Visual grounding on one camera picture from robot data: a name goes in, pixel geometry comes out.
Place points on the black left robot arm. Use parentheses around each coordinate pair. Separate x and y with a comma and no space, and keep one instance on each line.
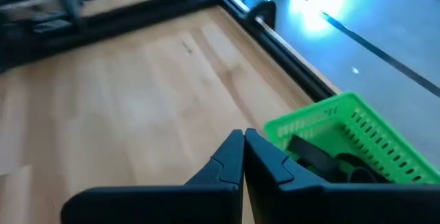
(68,7)

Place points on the black aluminium table frame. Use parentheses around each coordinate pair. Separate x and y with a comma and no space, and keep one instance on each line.
(292,64)

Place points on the green plastic basket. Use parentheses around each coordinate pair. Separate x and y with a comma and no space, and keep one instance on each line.
(338,134)

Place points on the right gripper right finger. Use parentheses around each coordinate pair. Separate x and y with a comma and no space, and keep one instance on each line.
(292,200)

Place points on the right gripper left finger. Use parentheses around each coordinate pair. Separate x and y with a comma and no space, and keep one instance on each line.
(206,200)

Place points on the small white floor scrap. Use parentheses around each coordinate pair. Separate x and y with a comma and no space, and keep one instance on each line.
(355,70)

